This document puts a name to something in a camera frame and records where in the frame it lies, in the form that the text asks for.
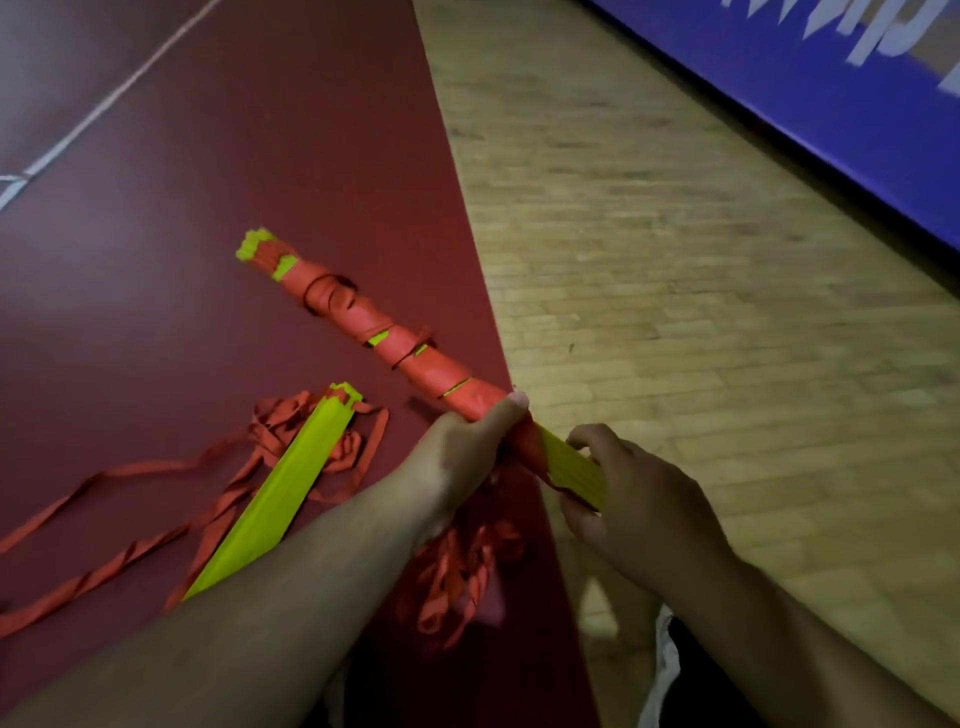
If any person's right forearm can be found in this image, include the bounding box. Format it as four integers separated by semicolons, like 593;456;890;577
671;554;958;728

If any person's right hand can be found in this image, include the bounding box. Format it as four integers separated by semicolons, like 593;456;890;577
558;423;735;595

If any person's left forearm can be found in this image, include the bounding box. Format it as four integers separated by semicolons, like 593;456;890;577
0;479;434;728

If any person's left hand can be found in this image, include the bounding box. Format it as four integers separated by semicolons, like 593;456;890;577
393;389;532;543

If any white right shoe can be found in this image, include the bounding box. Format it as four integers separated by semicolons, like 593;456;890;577
637;603;684;728

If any black right trouser leg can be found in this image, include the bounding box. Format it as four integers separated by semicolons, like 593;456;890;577
659;618;768;728

